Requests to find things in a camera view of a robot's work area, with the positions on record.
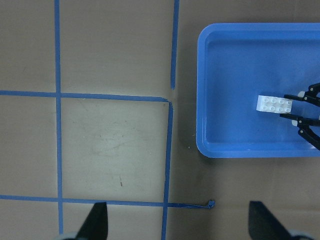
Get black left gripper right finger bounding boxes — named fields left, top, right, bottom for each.
left=248, top=201, right=292, bottom=240

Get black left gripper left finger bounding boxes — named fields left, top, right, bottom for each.
left=76, top=202, right=108, bottom=240

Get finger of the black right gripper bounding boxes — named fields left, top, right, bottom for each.
left=284, top=83, right=320, bottom=107
left=279, top=113, right=320, bottom=150

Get white block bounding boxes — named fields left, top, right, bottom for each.
left=275, top=97, right=293, bottom=114
left=256, top=95, right=277, bottom=113

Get blue plastic tray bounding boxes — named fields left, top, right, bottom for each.
left=196, top=23, right=320, bottom=158

